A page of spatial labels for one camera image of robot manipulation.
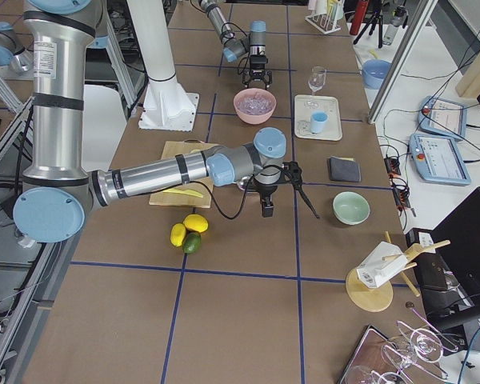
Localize black tripod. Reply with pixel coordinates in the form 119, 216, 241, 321
353, 1, 383, 48

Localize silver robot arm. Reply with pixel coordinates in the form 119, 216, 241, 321
198, 1, 272, 90
13, 1, 302, 243

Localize green lime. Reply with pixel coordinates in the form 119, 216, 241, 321
182, 232, 202, 254

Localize blue teach pendant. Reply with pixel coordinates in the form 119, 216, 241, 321
409, 134, 471, 186
418, 96, 467, 141

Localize large yellow lemon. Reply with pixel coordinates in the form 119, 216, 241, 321
183, 214, 209, 233

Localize pink bowl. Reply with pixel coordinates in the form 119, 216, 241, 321
233, 88, 277, 125

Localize red bottle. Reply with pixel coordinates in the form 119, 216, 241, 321
350, 0, 369, 36

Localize yellow plastic knife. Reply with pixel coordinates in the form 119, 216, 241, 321
163, 188, 204, 198

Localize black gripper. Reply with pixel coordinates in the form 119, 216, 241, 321
254, 161, 320, 218
242, 54, 272, 89

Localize wooden mug tree stand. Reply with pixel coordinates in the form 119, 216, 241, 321
346, 232, 450, 312

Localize white chair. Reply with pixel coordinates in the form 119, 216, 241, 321
82, 85, 127, 171

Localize blue bowl on side table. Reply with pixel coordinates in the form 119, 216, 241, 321
362, 59, 391, 90

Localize black monitor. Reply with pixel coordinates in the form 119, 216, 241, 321
431, 186, 480, 330

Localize cream bear tray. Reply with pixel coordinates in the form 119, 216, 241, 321
294, 94, 342, 141

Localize clear wine glass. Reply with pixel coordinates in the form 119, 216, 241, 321
306, 66, 326, 109

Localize blue plastic cup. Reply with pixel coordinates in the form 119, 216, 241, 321
310, 110, 328, 134

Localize small yellow lemon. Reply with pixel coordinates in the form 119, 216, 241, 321
170, 222, 187, 247

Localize upper blue teach pendant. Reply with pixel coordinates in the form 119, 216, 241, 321
418, 96, 467, 141

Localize green bowl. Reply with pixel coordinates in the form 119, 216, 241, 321
333, 191, 371, 225

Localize white carton on stand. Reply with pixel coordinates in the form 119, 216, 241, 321
356, 242, 408, 289

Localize clear ice cubes pile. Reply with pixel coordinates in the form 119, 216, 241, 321
237, 92, 273, 115

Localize wooden cutting board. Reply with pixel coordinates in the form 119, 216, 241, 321
149, 141, 215, 208

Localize white dish rack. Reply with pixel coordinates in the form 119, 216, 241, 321
305, 0, 344, 34

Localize grey folded cloth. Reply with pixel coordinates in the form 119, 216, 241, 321
327, 157, 362, 182

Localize lower blue teach pendant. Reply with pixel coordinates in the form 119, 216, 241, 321
409, 134, 471, 186

